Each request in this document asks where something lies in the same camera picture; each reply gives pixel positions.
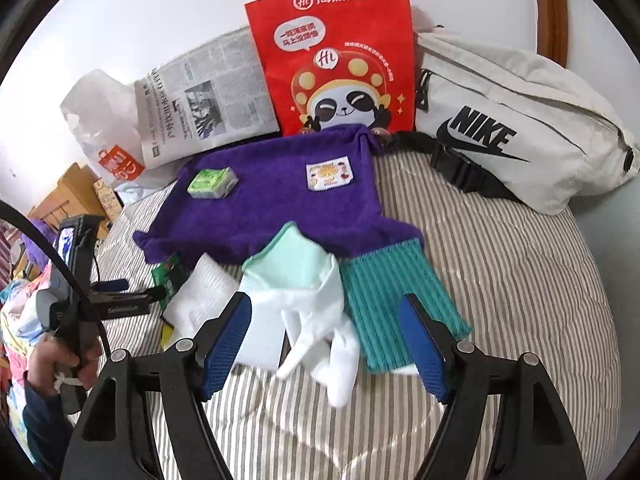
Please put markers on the teal ribbed cloth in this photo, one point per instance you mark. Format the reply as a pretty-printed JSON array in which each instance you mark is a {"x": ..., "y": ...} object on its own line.
[{"x": 395, "y": 305}]

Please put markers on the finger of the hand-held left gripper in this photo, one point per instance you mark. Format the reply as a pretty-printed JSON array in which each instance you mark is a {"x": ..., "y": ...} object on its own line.
[
  {"x": 130, "y": 304},
  {"x": 112, "y": 285}
]

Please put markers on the wooden furniture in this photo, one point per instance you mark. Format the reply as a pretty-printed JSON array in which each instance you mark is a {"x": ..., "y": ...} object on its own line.
[{"x": 65, "y": 190}]

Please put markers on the wooden frame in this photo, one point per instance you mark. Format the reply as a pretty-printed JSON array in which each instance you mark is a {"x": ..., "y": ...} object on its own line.
[{"x": 550, "y": 5}]

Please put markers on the person's left forearm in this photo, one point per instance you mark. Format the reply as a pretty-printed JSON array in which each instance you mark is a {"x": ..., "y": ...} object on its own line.
[{"x": 42, "y": 425}]

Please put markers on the white plastic bag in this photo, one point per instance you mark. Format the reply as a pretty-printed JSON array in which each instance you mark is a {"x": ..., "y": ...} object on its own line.
[{"x": 95, "y": 110}]

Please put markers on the mint green cloth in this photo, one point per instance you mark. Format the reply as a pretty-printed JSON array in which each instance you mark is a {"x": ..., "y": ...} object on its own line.
[{"x": 287, "y": 255}]

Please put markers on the fruit print sachet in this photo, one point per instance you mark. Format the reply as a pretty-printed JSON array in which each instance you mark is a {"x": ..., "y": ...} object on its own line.
[{"x": 329, "y": 174}]

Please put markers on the green printed packet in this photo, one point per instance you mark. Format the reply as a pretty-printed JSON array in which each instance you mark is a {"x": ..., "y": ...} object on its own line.
[{"x": 170, "y": 277}]

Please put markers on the green tissue packet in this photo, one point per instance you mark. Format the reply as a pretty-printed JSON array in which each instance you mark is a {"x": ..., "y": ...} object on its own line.
[{"x": 212, "y": 181}]

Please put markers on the white tights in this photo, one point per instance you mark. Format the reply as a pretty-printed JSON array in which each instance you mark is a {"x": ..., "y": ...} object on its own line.
[{"x": 310, "y": 325}]

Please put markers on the white cloth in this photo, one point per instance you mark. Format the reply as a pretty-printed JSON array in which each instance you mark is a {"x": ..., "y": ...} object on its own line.
[{"x": 200, "y": 295}]

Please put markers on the person's left hand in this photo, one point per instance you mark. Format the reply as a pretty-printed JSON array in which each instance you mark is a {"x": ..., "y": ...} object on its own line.
[{"x": 50, "y": 360}]

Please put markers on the cream waist bag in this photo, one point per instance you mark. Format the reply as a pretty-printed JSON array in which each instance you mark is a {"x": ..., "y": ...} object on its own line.
[{"x": 525, "y": 100}]

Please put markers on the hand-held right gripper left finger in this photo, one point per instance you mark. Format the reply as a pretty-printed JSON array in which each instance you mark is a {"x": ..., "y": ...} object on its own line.
[{"x": 225, "y": 350}]

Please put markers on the red paper bag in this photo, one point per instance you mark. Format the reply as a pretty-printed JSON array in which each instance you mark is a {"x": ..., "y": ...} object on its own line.
[{"x": 340, "y": 35}]

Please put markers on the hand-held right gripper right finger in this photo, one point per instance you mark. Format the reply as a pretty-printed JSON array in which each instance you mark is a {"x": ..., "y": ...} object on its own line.
[{"x": 422, "y": 345}]

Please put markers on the folded newspaper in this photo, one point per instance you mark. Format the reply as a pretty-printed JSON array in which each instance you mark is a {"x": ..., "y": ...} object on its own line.
[{"x": 215, "y": 90}]

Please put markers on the striped bed sheet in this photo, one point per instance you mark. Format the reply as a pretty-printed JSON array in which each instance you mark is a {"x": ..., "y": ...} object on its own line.
[{"x": 500, "y": 285}]

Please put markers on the speckled brown box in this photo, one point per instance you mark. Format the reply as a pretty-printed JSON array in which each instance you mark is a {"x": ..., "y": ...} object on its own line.
[{"x": 107, "y": 200}]

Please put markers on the purple fabric tray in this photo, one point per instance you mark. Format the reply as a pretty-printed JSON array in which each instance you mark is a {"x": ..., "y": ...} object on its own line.
[{"x": 270, "y": 195}]

